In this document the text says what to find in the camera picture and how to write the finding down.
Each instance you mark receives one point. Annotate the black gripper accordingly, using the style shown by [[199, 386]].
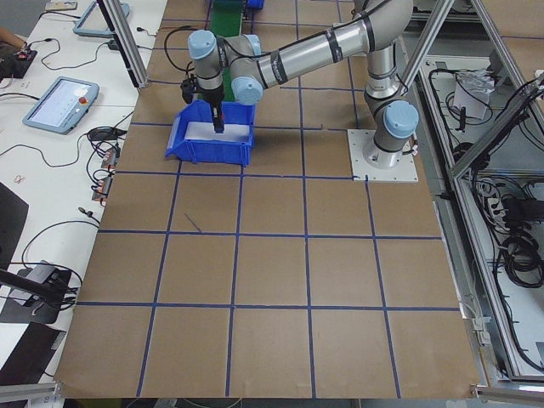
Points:
[[212, 98]]

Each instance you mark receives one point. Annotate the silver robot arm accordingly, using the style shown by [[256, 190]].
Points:
[[373, 31]]

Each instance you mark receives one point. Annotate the white foam pad source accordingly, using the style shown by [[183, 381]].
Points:
[[233, 133]]

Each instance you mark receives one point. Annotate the blue source bin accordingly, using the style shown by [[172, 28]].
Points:
[[211, 151]]

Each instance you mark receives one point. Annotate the near teach pendant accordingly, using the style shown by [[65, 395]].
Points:
[[62, 106]]

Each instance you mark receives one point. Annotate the teach pendant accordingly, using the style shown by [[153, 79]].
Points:
[[62, 106], [92, 23]]

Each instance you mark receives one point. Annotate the far teach pendant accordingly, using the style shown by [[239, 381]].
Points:
[[92, 23]]

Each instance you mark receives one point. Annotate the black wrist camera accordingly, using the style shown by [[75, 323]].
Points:
[[189, 87]]

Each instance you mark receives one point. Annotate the aluminium frame post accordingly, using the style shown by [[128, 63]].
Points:
[[119, 27]]

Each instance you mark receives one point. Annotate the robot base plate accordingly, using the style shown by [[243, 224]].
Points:
[[369, 163]]

